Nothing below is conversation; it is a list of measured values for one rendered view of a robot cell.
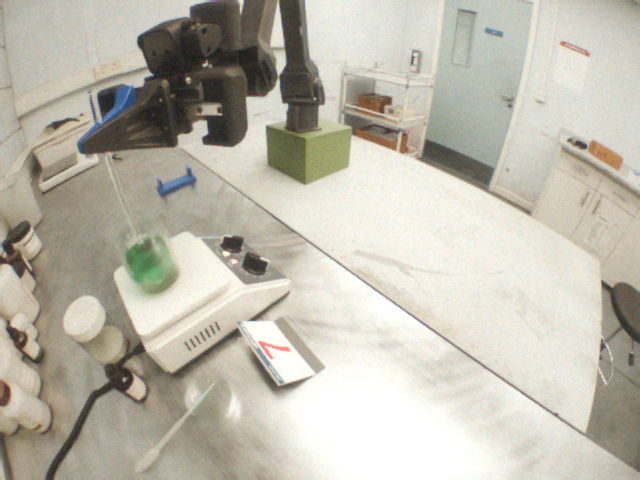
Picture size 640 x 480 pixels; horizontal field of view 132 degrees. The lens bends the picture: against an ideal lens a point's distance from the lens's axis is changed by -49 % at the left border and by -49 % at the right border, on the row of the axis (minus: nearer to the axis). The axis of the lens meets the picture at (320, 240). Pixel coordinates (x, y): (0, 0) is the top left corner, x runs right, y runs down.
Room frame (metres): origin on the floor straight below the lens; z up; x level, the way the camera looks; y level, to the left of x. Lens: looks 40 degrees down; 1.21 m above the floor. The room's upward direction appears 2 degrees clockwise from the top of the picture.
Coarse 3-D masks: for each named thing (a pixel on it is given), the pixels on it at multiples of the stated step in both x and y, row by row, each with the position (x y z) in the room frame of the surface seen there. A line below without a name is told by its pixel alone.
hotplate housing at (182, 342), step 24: (240, 288) 0.19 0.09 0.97; (264, 288) 0.21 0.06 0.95; (288, 288) 0.23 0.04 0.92; (192, 312) 0.15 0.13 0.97; (216, 312) 0.16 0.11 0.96; (240, 312) 0.18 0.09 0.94; (168, 336) 0.12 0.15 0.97; (192, 336) 0.13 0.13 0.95; (216, 336) 0.15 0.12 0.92; (168, 360) 0.10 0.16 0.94; (192, 360) 0.12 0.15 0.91
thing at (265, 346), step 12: (252, 324) 0.17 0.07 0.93; (264, 324) 0.18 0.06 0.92; (252, 336) 0.15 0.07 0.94; (264, 336) 0.15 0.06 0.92; (276, 336) 0.16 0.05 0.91; (264, 348) 0.14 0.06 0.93; (276, 348) 0.14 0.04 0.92; (288, 348) 0.15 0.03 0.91; (276, 360) 0.12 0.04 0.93; (288, 360) 0.13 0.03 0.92; (300, 360) 0.14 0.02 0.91; (288, 372) 0.11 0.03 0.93; (300, 372) 0.12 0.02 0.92
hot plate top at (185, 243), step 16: (176, 240) 0.24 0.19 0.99; (192, 240) 0.24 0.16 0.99; (192, 256) 0.22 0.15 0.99; (208, 256) 0.22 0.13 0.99; (192, 272) 0.19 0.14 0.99; (208, 272) 0.19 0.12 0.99; (224, 272) 0.19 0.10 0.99; (128, 288) 0.16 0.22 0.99; (176, 288) 0.17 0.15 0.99; (192, 288) 0.17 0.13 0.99; (208, 288) 0.17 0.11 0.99; (224, 288) 0.18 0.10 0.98; (128, 304) 0.13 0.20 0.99; (144, 304) 0.14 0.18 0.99; (160, 304) 0.14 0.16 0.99; (176, 304) 0.14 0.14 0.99; (192, 304) 0.15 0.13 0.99; (144, 320) 0.12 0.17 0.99; (160, 320) 0.12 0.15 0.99; (176, 320) 0.13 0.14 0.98; (144, 336) 0.10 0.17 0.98
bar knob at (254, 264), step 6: (246, 252) 0.25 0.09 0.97; (246, 258) 0.24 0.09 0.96; (252, 258) 0.24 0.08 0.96; (258, 258) 0.24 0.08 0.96; (264, 258) 0.25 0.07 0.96; (246, 264) 0.24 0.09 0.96; (252, 264) 0.24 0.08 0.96; (258, 264) 0.24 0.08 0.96; (264, 264) 0.24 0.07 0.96; (246, 270) 0.23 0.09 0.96; (252, 270) 0.23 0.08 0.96; (258, 270) 0.23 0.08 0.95; (264, 270) 0.24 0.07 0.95
